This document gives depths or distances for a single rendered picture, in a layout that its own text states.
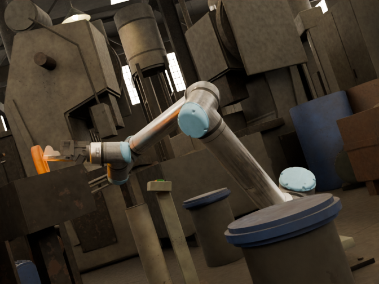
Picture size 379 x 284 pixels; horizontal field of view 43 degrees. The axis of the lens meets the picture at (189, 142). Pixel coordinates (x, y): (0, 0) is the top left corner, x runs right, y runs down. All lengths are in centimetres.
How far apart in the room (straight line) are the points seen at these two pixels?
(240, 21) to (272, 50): 47
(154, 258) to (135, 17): 885
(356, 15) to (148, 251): 439
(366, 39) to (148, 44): 582
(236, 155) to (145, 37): 921
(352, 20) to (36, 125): 382
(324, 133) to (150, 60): 656
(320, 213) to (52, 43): 391
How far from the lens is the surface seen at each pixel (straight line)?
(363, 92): 497
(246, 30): 511
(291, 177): 205
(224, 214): 298
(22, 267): 399
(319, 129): 474
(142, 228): 251
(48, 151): 204
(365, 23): 620
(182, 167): 393
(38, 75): 480
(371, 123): 359
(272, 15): 541
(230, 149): 173
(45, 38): 485
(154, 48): 1080
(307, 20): 905
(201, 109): 165
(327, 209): 123
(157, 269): 254
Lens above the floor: 61
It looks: 3 degrees up
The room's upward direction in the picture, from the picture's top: 18 degrees counter-clockwise
